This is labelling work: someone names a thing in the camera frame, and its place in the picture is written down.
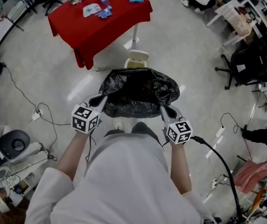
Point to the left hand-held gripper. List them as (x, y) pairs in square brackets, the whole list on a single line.
[(84, 119)]

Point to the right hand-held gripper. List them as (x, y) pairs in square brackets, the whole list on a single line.
[(180, 132)]

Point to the person's left forearm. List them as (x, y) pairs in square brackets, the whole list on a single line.
[(71, 157)]

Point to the person's right forearm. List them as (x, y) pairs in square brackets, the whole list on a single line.
[(181, 169)]

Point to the white plastic bin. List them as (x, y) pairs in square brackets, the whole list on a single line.
[(138, 55)]

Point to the person's left white shoe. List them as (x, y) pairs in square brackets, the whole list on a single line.
[(119, 125)]

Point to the white power strip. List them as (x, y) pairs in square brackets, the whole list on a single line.
[(214, 183), (37, 115), (220, 131)]

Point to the red cloth covered table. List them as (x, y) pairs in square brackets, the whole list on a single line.
[(96, 27)]

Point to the person's white shirt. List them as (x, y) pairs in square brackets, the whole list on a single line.
[(124, 183)]

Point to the blue crumpled gloves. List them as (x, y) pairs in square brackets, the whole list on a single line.
[(105, 13)]

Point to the pale flat packet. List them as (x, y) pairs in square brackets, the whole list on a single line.
[(91, 10)]

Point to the white robot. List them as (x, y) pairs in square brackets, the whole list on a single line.
[(14, 143)]

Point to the pink cloth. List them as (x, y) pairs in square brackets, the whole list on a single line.
[(252, 176)]

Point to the small white table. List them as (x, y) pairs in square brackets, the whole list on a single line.
[(236, 20)]

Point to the grey chair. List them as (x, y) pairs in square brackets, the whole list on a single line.
[(18, 10)]

